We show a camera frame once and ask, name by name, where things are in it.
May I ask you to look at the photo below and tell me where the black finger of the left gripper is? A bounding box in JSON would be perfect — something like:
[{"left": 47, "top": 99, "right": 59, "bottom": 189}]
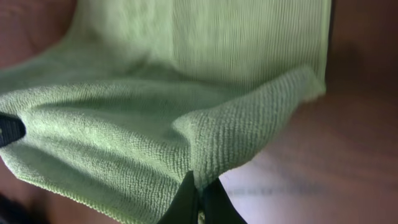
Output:
[{"left": 0, "top": 113, "right": 26, "bottom": 147}]

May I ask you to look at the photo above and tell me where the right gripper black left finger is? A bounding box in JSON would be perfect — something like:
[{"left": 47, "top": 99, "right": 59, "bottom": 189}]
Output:
[{"left": 157, "top": 171, "right": 199, "bottom": 224}]

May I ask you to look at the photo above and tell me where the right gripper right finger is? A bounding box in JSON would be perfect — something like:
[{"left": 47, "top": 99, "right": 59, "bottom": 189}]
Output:
[{"left": 202, "top": 179, "right": 247, "bottom": 224}]

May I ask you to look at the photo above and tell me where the light green microfiber cloth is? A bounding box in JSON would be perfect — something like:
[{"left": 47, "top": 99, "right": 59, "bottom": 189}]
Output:
[{"left": 1, "top": 0, "right": 331, "bottom": 223}]

